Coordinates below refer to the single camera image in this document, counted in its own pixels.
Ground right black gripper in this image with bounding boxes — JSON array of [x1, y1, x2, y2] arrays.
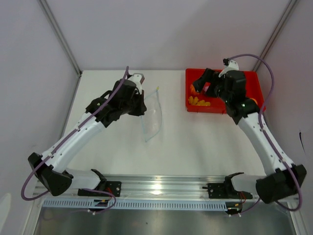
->
[[192, 69, 231, 103]]

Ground yellow food pieces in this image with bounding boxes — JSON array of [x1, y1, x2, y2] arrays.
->
[[188, 96, 211, 107]]

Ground clear zip top bag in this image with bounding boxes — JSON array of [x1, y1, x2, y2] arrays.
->
[[141, 87, 162, 142]]

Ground purple onion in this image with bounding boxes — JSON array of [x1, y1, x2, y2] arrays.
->
[[202, 83, 210, 93]]

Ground small orange pumpkin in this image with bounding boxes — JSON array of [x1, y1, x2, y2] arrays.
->
[[190, 84, 200, 96]]

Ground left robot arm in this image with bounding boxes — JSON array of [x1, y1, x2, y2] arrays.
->
[[28, 73, 147, 196]]

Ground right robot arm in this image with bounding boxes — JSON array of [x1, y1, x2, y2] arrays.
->
[[192, 69, 307, 204]]

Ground red plastic tray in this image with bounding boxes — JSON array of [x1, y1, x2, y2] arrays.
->
[[185, 68, 264, 115]]

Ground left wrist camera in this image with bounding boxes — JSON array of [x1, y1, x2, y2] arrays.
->
[[128, 73, 145, 94]]

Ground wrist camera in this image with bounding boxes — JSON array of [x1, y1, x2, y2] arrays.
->
[[218, 58, 239, 77], [128, 73, 145, 94]]

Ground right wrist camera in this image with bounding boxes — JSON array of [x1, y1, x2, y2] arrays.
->
[[218, 58, 239, 77]]

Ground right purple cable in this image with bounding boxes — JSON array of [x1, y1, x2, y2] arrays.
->
[[228, 53, 303, 212]]

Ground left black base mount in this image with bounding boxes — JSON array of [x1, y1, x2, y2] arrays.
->
[[78, 181, 122, 197]]

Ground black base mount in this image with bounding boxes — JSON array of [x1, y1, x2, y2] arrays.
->
[[78, 181, 122, 197], [202, 183, 253, 199]]

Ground white slotted cable duct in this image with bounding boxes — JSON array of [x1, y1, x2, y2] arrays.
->
[[43, 198, 240, 211]]

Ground aluminium rail frame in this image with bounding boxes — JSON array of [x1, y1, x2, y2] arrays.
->
[[31, 174, 300, 204]]

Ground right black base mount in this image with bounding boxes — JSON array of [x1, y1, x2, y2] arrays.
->
[[202, 183, 253, 199]]

